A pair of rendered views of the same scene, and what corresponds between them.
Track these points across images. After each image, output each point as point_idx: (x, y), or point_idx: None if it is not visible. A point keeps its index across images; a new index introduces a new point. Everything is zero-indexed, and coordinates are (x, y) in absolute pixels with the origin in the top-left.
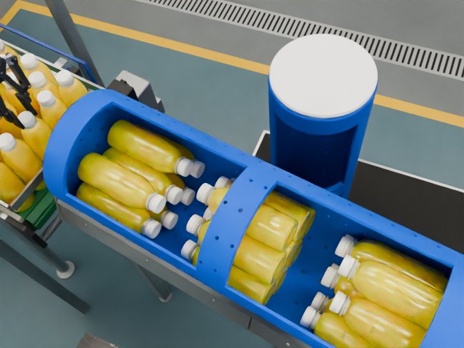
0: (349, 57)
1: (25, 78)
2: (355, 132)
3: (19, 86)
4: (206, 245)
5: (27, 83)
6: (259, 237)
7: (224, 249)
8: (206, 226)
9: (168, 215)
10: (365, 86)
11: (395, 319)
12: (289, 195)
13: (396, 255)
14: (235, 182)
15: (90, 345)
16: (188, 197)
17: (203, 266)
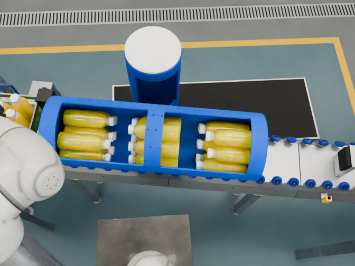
0: (162, 36)
1: (1, 106)
2: (177, 73)
3: (0, 112)
4: (146, 152)
5: (2, 109)
6: (167, 139)
7: (155, 150)
8: (138, 144)
9: (110, 148)
10: (176, 49)
11: (235, 149)
12: (165, 115)
13: (225, 123)
14: (147, 119)
15: (103, 224)
16: (115, 135)
17: (147, 162)
